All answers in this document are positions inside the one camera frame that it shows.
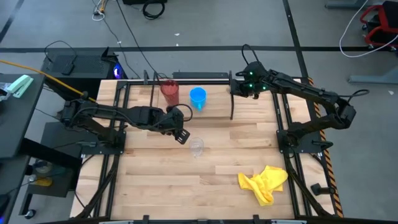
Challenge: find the black aluminium table frame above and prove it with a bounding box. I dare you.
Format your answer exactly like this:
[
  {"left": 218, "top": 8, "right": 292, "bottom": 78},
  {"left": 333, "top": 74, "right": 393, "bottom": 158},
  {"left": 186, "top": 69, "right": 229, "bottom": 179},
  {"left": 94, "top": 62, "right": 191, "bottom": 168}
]
[{"left": 74, "top": 79, "right": 335, "bottom": 224}]

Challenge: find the clear glass cup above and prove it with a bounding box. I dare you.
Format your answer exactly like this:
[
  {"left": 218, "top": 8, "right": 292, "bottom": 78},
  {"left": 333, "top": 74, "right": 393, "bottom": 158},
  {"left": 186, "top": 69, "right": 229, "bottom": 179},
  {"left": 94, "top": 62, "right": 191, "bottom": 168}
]
[{"left": 188, "top": 137, "right": 205, "bottom": 158}]

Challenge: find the long black floor cable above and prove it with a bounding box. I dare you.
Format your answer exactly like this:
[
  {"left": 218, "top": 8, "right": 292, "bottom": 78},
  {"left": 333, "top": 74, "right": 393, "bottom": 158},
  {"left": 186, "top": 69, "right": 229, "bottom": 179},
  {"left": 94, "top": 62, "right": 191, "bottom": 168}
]
[{"left": 116, "top": 0, "right": 161, "bottom": 79}]

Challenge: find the pink faceted plastic cup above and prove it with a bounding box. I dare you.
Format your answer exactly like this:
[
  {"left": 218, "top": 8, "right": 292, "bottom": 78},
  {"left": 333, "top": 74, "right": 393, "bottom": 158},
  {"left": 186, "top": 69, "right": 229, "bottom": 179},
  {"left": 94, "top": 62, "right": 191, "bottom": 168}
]
[{"left": 160, "top": 79, "right": 180, "bottom": 107}]

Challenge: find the mint green stapler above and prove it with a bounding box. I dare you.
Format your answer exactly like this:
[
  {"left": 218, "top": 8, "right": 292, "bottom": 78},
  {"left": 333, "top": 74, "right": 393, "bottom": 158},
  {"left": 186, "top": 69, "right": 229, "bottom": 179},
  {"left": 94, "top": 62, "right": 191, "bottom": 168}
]
[{"left": 6, "top": 74, "right": 34, "bottom": 99}]

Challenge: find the black power adapter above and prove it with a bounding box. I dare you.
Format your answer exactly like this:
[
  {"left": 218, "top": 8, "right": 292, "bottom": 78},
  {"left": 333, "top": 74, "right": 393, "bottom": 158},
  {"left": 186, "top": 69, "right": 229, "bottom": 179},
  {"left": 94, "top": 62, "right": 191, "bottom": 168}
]
[{"left": 61, "top": 63, "right": 75, "bottom": 77}]

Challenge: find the yellow black hazard tape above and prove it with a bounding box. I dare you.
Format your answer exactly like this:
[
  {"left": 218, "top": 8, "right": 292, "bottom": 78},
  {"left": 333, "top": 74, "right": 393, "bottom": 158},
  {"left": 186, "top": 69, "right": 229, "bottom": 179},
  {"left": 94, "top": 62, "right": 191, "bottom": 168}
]
[{"left": 307, "top": 77, "right": 345, "bottom": 218}]

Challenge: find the black desk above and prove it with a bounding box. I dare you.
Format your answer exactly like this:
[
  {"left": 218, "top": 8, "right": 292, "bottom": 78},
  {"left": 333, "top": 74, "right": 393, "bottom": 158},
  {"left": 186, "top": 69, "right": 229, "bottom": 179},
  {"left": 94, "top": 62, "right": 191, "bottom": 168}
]
[{"left": 0, "top": 73, "right": 46, "bottom": 159}]

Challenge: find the blue mug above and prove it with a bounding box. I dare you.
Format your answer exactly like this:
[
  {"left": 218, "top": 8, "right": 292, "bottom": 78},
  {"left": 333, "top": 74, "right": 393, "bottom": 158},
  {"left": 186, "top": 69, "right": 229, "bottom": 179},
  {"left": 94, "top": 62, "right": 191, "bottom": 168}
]
[{"left": 189, "top": 86, "right": 208, "bottom": 112}]

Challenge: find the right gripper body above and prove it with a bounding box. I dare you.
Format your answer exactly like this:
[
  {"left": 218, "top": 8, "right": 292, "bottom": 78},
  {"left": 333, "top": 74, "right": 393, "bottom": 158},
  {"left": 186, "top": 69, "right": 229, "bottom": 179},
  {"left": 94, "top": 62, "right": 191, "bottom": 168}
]
[{"left": 239, "top": 77, "right": 264, "bottom": 100}]

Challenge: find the coiled black floor cable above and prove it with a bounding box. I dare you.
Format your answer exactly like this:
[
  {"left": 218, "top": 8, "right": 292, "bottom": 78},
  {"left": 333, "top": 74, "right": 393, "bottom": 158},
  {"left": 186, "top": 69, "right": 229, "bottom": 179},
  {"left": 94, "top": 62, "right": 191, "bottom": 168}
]
[{"left": 142, "top": 0, "right": 166, "bottom": 21}]

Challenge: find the grey floor cable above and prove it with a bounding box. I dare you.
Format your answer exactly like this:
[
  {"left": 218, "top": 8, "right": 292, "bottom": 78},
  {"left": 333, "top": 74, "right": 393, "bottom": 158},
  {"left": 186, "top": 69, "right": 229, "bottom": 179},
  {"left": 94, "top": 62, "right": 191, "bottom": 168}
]
[{"left": 91, "top": 0, "right": 108, "bottom": 22}]

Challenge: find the tape roll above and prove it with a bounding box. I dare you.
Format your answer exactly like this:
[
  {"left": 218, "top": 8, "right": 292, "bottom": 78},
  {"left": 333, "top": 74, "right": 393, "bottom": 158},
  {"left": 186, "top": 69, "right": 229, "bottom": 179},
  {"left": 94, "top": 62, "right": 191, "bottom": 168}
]
[{"left": 33, "top": 161, "right": 54, "bottom": 175}]

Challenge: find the black clamp handle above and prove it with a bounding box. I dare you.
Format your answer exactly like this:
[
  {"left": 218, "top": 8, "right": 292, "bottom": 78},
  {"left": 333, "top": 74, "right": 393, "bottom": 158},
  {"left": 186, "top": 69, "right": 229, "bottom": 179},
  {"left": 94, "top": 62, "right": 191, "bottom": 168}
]
[{"left": 310, "top": 183, "right": 337, "bottom": 197}]

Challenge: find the grey table leg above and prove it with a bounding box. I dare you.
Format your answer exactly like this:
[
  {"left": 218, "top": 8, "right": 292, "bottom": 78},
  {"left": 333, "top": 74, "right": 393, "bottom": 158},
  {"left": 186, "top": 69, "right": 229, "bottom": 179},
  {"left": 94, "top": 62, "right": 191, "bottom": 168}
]
[{"left": 348, "top": 64, "right": 398, "bottom": 85}]

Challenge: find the white floor cable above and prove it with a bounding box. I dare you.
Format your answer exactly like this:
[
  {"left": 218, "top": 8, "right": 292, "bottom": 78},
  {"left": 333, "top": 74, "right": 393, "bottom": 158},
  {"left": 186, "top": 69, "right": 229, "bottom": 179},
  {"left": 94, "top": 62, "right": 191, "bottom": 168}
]
[{"left": 338, "top": 0, "right": 398, "bottom": 58}]

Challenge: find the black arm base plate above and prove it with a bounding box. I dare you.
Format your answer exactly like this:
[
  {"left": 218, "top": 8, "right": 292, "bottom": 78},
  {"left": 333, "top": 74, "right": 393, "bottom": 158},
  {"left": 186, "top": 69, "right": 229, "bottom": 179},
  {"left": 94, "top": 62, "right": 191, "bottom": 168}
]
[
  {"left": 276, "top": 129, "right": 333, "bottom": 155},
  {"left": 81, "top": 129, "right": 127, "bottom": 156}
]

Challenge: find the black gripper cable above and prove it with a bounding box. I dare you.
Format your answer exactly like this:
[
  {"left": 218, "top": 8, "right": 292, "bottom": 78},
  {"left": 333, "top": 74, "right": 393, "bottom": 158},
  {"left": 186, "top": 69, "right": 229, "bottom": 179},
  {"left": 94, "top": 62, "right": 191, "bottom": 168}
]
[{"left": 167, "top": 103, "right": 194, "bottom": 123}]

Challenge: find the yellow cloth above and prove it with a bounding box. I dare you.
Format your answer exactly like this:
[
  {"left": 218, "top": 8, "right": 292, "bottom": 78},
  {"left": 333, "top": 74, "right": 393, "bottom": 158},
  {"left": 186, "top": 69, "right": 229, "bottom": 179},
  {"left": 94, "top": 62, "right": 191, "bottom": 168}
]
[{"left": 238, "top": 165, "right": 289, "bottom": 207}]

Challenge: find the yellow hose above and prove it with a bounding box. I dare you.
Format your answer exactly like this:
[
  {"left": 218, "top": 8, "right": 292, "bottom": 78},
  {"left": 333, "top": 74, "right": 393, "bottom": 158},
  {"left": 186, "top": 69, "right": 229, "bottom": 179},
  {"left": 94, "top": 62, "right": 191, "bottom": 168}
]
[{"left": 0, "top": 59, "right": 96, "bottom": 102}]

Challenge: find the red and black cart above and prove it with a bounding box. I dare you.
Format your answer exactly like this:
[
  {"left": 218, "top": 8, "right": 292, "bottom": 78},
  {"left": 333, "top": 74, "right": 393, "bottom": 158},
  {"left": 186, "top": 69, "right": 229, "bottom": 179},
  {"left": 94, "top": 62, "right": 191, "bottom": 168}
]
[{"left": 359, "top": 0, "right": 398, "bottom": 48}]

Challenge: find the black computer tower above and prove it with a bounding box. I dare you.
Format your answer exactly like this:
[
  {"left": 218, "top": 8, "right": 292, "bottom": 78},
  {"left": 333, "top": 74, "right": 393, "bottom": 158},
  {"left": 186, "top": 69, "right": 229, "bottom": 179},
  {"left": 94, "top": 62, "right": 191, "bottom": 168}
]
[{"left": 40, "top": 47, "right": 125, "bottom": 100}]

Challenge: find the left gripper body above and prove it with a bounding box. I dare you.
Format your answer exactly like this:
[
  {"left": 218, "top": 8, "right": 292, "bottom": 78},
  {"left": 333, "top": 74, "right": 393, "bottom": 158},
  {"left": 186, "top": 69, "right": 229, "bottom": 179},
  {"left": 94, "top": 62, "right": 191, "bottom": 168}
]
[{"left": 160, "top": 107, "right": 186, "bottom": 135}]

